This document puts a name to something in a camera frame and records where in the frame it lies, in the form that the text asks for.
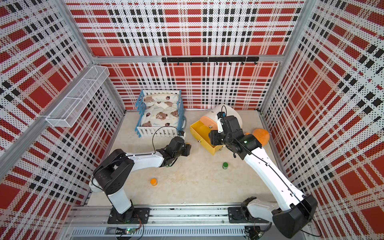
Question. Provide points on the black hook rail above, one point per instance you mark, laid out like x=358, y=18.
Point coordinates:
x=179, y=60

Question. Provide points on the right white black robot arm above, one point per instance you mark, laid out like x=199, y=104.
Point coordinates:
x=292, y=210

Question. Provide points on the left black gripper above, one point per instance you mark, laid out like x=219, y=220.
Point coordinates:
x=186, y=149

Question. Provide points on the orange paint can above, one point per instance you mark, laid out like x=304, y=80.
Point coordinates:
x=153, y=181

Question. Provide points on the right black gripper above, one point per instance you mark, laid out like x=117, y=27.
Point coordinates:
x=214, y=137

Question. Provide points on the orange plush toy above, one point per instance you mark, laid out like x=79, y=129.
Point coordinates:
x=262, y=135

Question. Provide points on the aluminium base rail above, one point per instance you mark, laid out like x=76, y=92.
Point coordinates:
x=209, y=221

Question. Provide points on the bear print bedding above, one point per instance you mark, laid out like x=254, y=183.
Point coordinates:
x=161, y=110

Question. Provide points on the green paint can right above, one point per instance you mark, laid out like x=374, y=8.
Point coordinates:
x=225, y=165

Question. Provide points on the blue white toy crib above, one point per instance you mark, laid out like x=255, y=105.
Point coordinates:
x=159, y=131

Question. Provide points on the white wire wall basket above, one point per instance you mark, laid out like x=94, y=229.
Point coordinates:
x=67, y=112

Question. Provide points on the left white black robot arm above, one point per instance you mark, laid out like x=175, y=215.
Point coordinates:
x=110, y=176

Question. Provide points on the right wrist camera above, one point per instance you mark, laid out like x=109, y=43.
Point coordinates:
x=220, y=116

